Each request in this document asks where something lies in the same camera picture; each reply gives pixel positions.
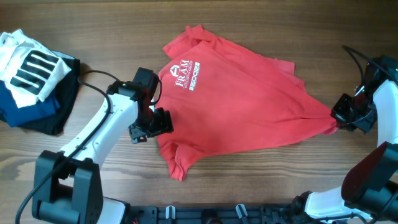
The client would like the black folded garment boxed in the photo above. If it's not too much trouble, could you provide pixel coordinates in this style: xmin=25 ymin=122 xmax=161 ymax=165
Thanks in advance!
xmin=1 ymin=52 xmax=80 ymax=135

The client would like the white printed t-shirt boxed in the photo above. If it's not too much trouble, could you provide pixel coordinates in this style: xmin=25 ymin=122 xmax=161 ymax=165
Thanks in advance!
xmin=1 ymin=29 xmax=71 ymax=108

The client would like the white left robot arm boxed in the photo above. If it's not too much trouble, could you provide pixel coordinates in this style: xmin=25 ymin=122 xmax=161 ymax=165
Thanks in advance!
xmin=29 ymin=80 xmax=173 ymax=223

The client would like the red t-shirt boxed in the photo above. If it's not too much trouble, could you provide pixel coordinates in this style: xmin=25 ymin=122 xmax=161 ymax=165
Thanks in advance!
xmin=158 ymin=26 xmax=336 ymax=181

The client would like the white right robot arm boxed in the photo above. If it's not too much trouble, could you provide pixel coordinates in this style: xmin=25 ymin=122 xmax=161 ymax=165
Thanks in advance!
xmin=286 ymin=55 xmax=397 ymax=223

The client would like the blue folded garment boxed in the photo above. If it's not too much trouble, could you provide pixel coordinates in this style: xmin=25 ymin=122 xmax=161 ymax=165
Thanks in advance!
xmin=1 ymin=81 xmax=60 ymax=127

